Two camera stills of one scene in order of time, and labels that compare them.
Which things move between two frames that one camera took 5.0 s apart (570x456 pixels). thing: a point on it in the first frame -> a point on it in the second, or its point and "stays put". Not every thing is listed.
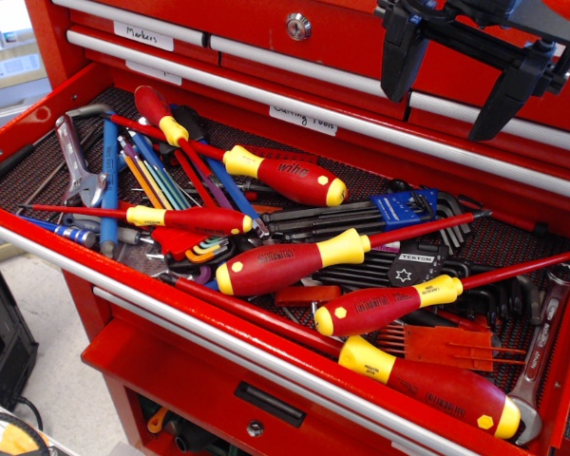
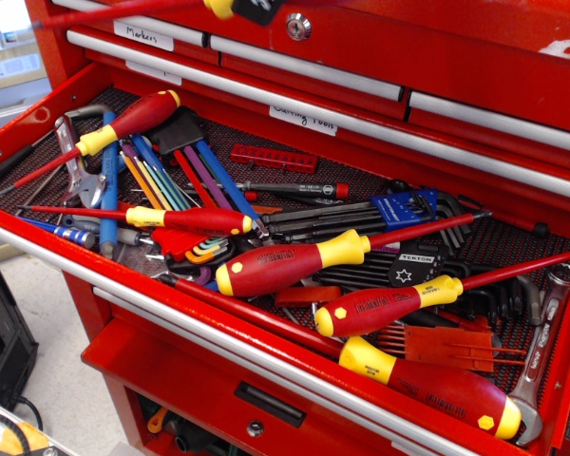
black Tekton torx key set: (407, 261) stays put
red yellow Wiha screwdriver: (295, 180) -> (243, 11)
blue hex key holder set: (400, 210) stays put
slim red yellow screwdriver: (183, 218) stays put
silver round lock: (297, 27) stays put
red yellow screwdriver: (172, 130) -> (134, 117)
